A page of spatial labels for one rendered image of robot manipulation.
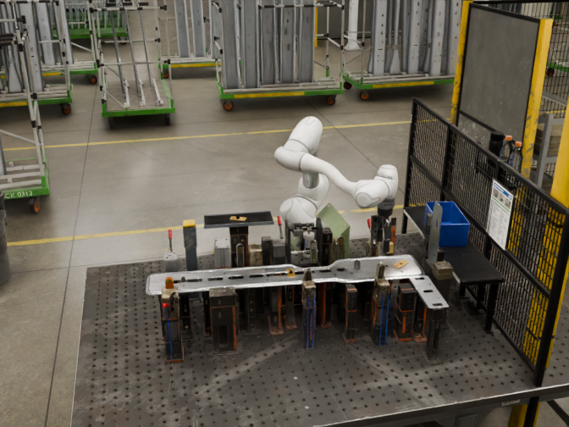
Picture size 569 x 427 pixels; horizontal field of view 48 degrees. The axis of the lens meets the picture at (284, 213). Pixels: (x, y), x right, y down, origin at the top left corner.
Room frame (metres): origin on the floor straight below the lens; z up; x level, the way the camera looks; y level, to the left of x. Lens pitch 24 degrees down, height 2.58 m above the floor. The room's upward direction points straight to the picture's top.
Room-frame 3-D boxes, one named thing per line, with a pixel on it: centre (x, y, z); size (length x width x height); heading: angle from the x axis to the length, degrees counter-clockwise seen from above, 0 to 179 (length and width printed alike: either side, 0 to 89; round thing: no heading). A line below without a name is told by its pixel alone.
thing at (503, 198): (2.83, -1.05, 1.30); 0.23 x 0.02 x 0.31; 8
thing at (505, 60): (5.15, -1.71, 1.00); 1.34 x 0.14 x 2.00; 13
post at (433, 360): (2.50, -0.70, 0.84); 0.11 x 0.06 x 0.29; 8
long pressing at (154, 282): (2.77, -0.01, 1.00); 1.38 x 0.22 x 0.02; 98
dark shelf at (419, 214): (3.11, -0.89, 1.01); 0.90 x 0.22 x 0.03; 8
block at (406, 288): (2.68, -0.59, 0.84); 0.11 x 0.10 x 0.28; 8
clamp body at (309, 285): (2.62, -0.12, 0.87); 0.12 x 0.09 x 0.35; 8
